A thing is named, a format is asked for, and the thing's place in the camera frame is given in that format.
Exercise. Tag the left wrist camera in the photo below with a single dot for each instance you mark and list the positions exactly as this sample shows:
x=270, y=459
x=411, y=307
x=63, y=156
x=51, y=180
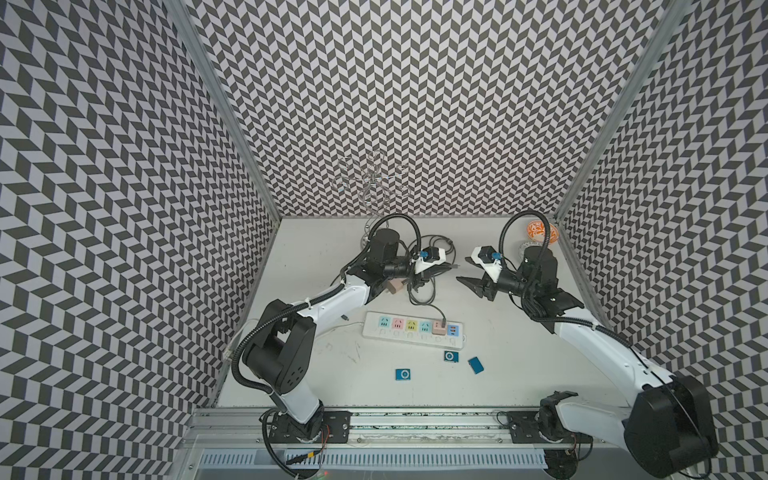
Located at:
x=429, y=257

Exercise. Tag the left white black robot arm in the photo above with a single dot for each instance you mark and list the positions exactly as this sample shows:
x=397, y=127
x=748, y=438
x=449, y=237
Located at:
x=274, y=357

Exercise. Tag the orange patterned bowl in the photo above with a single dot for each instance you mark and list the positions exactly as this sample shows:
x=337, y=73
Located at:
x=536, y=231

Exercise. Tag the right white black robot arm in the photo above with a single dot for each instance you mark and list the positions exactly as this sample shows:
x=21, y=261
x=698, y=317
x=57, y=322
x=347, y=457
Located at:
x=666, y=425

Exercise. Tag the blue mp3 player middle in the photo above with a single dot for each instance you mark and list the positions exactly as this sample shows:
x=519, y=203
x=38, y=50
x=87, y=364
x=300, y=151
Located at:
x=451, y=356

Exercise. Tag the pink charger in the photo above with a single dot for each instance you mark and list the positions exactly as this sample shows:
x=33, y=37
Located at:
x=395, y=285
x=439, y=329

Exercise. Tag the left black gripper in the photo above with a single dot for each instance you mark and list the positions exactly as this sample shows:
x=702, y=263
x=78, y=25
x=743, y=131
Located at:
x=424, y=276

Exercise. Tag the white colourful power strip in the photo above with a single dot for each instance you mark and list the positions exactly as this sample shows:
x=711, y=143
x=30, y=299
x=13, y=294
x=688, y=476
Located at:
x=411, y=330

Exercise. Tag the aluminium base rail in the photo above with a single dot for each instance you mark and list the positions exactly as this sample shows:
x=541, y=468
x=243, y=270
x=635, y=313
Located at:
x=385, y=427

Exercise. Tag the teal mp3 player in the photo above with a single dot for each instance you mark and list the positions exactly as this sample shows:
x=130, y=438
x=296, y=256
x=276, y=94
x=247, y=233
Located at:
x=476, y=365

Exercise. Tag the chrome wire cup stand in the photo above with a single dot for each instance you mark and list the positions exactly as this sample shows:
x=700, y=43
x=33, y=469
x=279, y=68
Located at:
x=375, y=180

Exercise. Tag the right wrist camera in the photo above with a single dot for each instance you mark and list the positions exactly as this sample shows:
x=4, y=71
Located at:
x=487, y=258

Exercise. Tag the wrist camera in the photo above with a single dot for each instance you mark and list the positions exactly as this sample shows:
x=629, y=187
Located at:
x=487, y=258
x=429, y=257

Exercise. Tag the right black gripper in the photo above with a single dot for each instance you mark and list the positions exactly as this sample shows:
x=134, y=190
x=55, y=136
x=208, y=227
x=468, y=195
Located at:
x=475, y=285

